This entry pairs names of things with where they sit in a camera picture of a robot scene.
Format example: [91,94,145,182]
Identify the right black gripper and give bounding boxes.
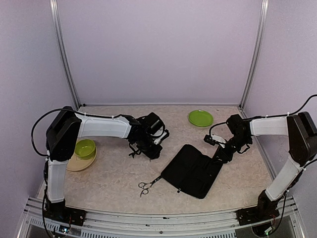
[211,134,251,164]

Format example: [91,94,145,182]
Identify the black tool pouch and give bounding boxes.
[160,144,223,199]

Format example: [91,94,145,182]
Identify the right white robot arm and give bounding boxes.
[204,112,317,220]

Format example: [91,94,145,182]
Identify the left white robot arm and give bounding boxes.
[46,106,169,221]

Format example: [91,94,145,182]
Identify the black hair clip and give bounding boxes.
[128,150,142,158]

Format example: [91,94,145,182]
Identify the green plate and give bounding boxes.
[188,110,213,127]

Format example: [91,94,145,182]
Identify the silver scissors near pouch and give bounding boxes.
[138,176,162,197]

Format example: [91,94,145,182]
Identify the green bowl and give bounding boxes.
[74,139,96,160]

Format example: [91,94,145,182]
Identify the beige plate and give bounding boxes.
[66,148,97,172]

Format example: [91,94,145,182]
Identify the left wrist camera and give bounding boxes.
[152,128,169,145]

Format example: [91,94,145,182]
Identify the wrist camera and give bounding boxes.
[204,134,226,146]
[152,128,169,145]

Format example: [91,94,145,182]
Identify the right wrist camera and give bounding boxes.
[204,134,226,146]

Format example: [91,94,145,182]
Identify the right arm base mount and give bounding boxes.
[236,206,280,226]

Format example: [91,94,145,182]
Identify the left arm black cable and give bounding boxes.
[30,108,75,157]

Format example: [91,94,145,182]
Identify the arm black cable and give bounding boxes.
[287,93,317,117]
[30,108,75,157]

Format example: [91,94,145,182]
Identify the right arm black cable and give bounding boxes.
[287,93,317,117]

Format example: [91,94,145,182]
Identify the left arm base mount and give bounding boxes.
[44,200,87,226]

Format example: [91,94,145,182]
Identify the front aluminium rail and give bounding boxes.
[15,197,308,238]

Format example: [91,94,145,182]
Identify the right aluminium frame post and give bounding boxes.
[239,0,269,110]

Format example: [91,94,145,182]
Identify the aluminium frame post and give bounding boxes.
[239,0,269,110]
[50,0,81,109]

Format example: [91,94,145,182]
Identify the left aluminium frame post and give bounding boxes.
[50,0,81,109]

